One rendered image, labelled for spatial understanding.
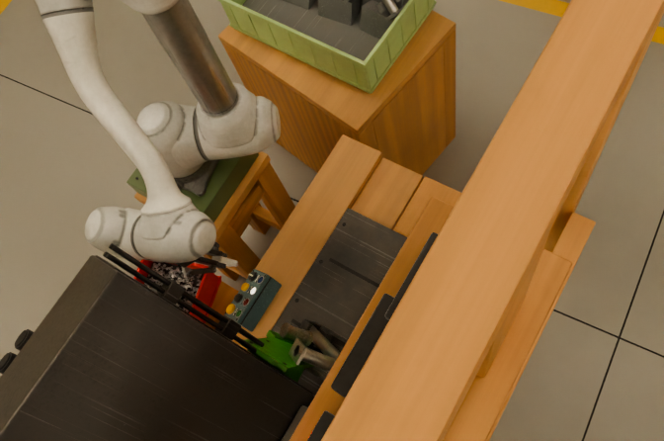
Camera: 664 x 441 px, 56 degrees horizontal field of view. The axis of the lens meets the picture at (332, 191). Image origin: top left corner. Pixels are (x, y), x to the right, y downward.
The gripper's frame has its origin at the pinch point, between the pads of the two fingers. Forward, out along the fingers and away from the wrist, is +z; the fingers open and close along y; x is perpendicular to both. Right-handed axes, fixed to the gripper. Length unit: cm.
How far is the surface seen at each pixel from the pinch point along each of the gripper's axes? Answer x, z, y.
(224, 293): -16.1, 19.4, 5.7
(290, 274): 7.7, 18.6, 0.2
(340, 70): 8, 34, -70
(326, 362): 35.7, -2.6, 23.1
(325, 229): 14.9, 23.3, -13.3
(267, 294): 4.8, 13.2, 6.5
